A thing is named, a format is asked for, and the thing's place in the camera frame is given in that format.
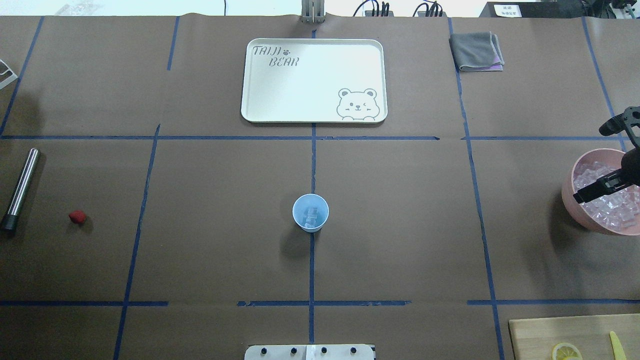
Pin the pink bowl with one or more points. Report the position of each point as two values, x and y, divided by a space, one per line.
610 157

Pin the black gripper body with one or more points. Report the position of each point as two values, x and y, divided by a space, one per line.
631 161

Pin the white bear tray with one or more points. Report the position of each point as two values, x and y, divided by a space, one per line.
314 80

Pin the aluminium frame post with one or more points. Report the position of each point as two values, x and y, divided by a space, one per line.
313 11

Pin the steel muddler black tip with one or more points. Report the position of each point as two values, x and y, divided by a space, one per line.
10 219

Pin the pile of ice cubes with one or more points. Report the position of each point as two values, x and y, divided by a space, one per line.
616 212

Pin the wooden cutting board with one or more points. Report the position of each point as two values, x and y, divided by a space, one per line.
537 338

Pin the yellow plastic knife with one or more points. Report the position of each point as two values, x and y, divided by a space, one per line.
617 348

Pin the red strawberry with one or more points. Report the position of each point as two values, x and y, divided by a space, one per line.
78 217

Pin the grey folded cloth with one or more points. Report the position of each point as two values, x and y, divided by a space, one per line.
477 52

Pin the blue plastic cup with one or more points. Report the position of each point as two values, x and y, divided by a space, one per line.
310 200

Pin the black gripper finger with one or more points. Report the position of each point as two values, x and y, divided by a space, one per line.
605 185

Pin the lemon slices row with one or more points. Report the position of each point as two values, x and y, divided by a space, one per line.
565 351

